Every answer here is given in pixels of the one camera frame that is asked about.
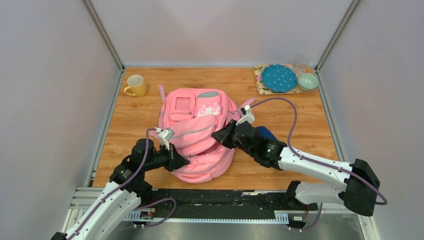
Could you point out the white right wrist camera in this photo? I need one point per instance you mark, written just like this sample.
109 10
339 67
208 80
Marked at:
246 115

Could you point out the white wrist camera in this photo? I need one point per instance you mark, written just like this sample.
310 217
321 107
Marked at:
164 136
246 115

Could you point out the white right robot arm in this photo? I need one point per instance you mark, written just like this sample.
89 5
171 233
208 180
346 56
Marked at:
353 185

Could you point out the blue polka dot plate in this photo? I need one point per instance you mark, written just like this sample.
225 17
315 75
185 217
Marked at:
279 78

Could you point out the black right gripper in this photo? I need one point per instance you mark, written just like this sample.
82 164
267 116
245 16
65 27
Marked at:
223 136

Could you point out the floral placemat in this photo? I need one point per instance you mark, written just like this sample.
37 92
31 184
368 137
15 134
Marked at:
257 70

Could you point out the clear drinking glass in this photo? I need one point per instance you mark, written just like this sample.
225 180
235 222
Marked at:
300 62

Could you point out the blue glasses case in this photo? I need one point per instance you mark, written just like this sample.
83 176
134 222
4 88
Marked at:
266 133

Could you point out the pink student backpack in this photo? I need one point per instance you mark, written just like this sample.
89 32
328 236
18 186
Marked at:
190 116

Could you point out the yellow mug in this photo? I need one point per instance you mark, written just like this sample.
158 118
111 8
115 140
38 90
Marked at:
136 86

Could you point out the pale green bowl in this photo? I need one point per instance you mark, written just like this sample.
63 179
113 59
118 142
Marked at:
307 82

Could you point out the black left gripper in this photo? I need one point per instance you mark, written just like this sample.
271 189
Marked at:
174 160

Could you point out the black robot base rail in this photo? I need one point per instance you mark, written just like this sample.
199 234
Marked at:
221 205

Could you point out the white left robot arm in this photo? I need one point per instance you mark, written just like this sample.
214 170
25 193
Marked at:
125 191

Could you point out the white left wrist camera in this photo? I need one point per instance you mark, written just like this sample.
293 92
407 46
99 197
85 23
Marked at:
164 136

